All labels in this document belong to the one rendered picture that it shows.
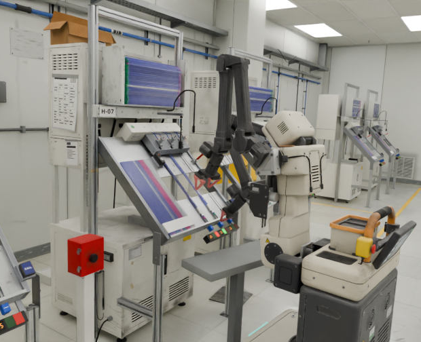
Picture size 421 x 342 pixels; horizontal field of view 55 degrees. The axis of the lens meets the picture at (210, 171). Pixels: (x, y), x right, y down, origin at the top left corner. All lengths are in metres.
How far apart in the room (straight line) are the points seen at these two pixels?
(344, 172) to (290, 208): 4.94
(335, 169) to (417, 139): 3.23
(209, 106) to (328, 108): 3.55
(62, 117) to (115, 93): 0.38
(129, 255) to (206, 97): 1.75
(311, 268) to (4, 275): 1.13
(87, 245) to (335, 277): 1.05
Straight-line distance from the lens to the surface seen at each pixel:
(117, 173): 2.25
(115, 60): 2.40
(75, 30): 2.63
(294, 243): 1.94
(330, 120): 6.83
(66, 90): 2.54
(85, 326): 2.05
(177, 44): 2.89
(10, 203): 3.80
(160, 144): 2.52
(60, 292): 2.87
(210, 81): 3.60
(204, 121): 3.62
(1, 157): 3.70
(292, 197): 1.89
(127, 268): 2.39
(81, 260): 1.88
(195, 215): 2.36
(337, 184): 6.82
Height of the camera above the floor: 1.37
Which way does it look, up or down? 8 degrees down
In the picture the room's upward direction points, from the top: 3 degrees clockwise
